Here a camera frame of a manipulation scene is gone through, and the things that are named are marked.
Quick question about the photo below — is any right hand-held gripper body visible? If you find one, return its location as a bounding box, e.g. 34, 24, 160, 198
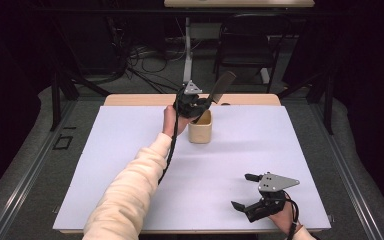
245, 171, 301, 224

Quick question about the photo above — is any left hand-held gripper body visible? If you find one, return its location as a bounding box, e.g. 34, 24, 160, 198
172, 79, 212, 120

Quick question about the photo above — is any black kitchen knife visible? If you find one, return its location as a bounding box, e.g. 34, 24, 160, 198
193, 70, 237, 125

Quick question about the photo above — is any beige square cup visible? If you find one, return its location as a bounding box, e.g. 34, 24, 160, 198
187, 109, 213, 145

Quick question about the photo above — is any person's left hand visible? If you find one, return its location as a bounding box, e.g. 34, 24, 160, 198
162, 104, 195, 139

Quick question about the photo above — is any person's right hand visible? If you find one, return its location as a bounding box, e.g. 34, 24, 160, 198
268, 194, 304, 237

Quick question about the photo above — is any white table mat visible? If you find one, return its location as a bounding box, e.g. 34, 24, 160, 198
52, 105, 332, 232

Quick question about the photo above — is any light wooden table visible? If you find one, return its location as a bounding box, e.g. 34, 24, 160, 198
59, 93, 324, 235

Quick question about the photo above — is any desk with white legs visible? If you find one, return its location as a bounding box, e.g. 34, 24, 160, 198
163, 0, 316, 85

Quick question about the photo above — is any black folding chair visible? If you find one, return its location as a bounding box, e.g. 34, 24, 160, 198
212, 13, 293, 94

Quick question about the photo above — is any black metal stand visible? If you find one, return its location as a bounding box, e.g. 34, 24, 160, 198
48, 19, 112, 132
277, 63, 336, 136

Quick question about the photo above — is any dark curtain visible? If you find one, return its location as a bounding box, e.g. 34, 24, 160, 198
0, 0, 53, 208
333, 0, 384, 218

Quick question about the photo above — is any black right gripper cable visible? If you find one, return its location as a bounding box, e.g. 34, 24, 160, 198
282, 191, 301, 240

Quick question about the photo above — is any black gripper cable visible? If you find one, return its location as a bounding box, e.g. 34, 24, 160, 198
157, 87, 186, 186
282, 191, 301, 240

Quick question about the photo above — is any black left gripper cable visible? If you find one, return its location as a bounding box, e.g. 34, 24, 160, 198
157, 87, 186, 186

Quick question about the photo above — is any bundle of floor cables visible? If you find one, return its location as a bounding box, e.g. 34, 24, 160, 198
109, 16, 198, 95

